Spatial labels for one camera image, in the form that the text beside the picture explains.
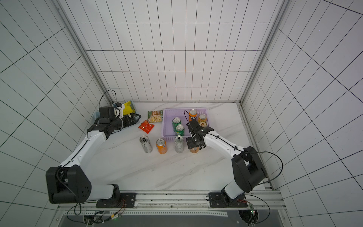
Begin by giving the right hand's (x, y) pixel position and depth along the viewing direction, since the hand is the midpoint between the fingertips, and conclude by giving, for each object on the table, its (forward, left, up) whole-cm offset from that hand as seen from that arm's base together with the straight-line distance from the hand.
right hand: (189, 142), depth 88 cm
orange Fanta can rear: (+19, -2, +5) cm, 20 cm away
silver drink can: (-5, +6, +6) cm, 10 cm away
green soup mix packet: (+24, +29, -6) cm, 38 cm away
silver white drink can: (-6, +26, +6) cm, 27 cm away
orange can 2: (-5, -4, -1) cm, 6 cm away
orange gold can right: (+17, -8, +4) cm, 20 cm away
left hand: (+6, +34, +13) cm, 37 cm away
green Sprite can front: (+6, +7, +4) cm, 10 cm away
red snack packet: (+14, +33, -5) cm, 36 cm away
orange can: (-5, +17, +4) cm, 18 cm away
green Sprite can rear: (+13, +10, +4) cm, 17 cm away
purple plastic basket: (+25, +17, -2) cm, 30 cm away
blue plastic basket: (+18, +70, +2) cm, 72 cm away
